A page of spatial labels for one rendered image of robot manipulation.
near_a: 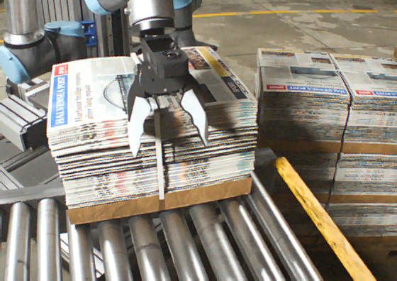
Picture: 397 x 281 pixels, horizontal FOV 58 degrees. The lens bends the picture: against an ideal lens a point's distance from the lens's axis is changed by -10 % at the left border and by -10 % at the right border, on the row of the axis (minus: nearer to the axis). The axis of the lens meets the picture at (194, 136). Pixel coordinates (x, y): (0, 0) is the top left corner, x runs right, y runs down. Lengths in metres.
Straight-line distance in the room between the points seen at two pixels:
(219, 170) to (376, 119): 0.72
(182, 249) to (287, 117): 0.67
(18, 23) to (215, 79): 0.54
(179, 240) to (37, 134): 0.72
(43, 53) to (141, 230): 0.56
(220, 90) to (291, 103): 0.54
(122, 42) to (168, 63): 0.90
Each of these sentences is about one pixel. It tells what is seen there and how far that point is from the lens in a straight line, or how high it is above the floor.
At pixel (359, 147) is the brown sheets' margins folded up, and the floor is 0.63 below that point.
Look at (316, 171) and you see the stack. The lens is 1.41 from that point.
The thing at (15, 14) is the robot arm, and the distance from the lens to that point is 1.05.
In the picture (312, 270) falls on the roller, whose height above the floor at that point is 0.80.
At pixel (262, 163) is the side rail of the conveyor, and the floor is 0.79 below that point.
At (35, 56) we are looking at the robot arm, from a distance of 1.08.
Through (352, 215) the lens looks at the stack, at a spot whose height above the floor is 0.30.
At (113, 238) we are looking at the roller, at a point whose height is 0.80.
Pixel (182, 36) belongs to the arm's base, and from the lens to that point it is 1.48.
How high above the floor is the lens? 1.36
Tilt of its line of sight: 33 degrees down
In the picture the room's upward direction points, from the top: straight up
